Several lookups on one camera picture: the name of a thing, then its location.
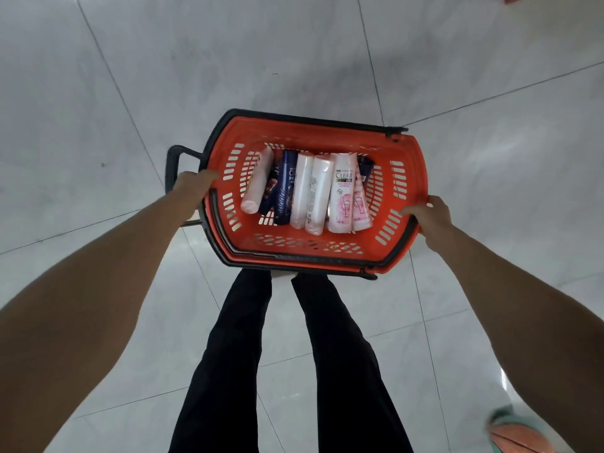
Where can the person's left hand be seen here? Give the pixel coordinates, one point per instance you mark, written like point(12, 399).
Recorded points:
point(193, 188)

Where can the person's right hand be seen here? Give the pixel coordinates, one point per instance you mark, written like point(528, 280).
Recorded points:
point(434, 221)

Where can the dark red-label shampoo bottle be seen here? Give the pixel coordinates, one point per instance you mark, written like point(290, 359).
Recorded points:
point(270, 191)

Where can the orange shopping basket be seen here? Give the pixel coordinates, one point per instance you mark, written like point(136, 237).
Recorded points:
point(306, 133)

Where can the person's right forearm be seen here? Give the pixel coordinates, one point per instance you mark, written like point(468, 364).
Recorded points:
point(533, 325)

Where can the person's left forearm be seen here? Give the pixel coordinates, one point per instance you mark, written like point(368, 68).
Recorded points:
point(71, 325)

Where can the person's black trousers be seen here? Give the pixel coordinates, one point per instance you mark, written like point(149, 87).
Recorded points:
point(226, 372)

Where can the orange teal round object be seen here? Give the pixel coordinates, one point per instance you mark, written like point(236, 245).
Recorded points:
point(512, 436)

